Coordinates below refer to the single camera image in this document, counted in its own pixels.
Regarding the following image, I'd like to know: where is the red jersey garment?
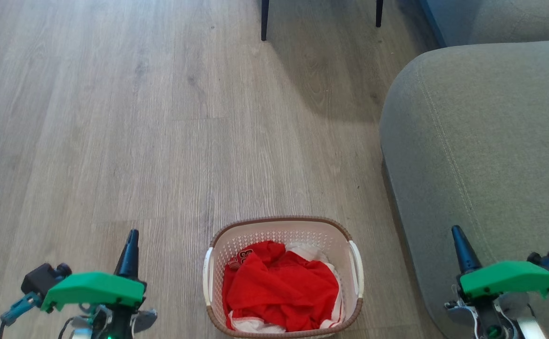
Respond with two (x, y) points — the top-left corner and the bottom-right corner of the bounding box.
(222, 241), (340, 332)

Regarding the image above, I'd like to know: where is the grey fabric sofa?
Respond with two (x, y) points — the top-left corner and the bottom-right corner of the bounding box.
(379, 40), (549, 339)

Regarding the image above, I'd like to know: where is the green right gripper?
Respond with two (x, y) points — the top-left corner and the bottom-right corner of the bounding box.
(451, 225), (549, 302)

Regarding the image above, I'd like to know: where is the white brown-rimmed laundry basket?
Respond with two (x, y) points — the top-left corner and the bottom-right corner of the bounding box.
(203, 216), (365, 339)

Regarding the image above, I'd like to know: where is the teal left cable connector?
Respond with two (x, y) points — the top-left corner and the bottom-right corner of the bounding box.
(0, 291), (43, 327)

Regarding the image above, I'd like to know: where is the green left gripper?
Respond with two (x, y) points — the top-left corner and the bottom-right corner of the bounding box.
(41, 229), (147, 314)

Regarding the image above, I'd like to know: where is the grey blue sofa section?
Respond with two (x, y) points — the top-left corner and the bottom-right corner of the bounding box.
(419, 0), (549, 48)

